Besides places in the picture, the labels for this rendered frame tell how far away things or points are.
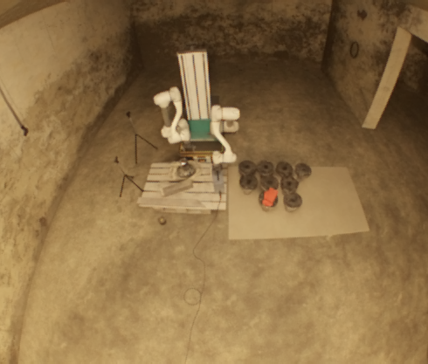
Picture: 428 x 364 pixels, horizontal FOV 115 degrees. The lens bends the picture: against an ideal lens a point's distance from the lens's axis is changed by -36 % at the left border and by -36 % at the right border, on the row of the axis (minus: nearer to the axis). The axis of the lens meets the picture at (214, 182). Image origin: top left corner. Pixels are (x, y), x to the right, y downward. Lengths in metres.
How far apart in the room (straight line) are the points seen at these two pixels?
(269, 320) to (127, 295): 1.70
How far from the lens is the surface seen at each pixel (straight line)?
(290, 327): 2.65
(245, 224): 2.82
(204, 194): 2.92
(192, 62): 2.78
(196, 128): 3.21
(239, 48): 7.10
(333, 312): 2.85
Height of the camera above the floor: 2.54
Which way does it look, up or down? 52 degrees down
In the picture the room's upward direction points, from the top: 5 degrees counter-clockwise
